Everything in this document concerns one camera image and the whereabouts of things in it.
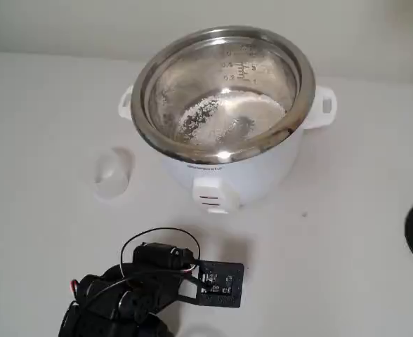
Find translucent white plastic cup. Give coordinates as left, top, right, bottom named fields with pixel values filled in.
left=93, top=147, right=136, bottom=204

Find white rice grains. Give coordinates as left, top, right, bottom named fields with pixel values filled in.
left=176, top=93, right=287, bottom=148

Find white rice cooker housing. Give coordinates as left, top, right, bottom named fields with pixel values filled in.
left=117, top=84, right=339, bottom=214

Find stainless steel inner pot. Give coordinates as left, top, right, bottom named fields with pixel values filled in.
left=129, top=25, right=316, bottom=166

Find black camera board mount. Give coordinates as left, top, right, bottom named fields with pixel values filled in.
left=178, top=260, right=245, bottom=309

